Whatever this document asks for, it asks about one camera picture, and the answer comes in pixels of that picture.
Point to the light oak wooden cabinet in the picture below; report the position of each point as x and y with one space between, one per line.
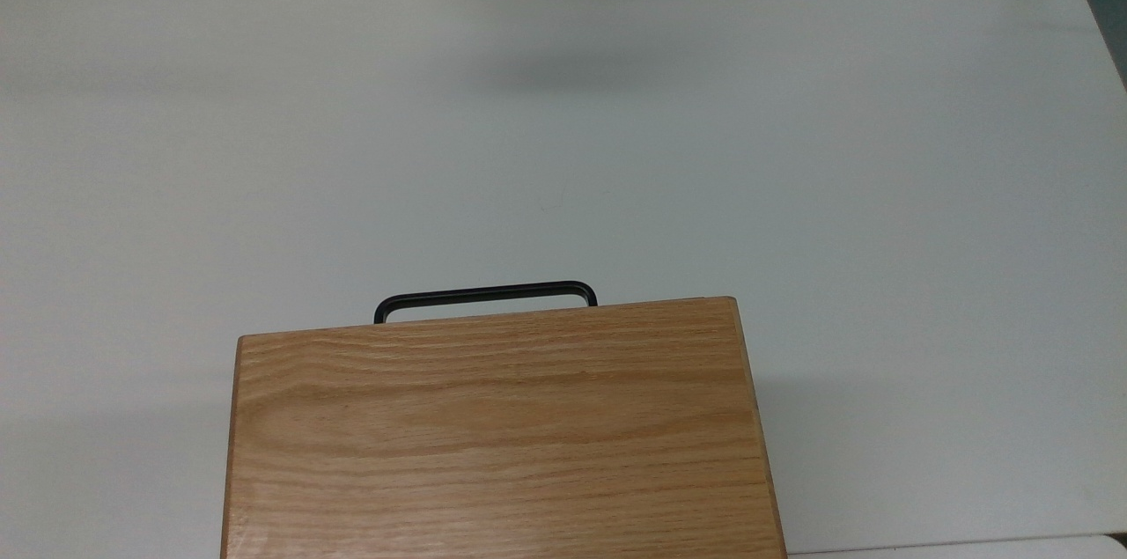
493 436

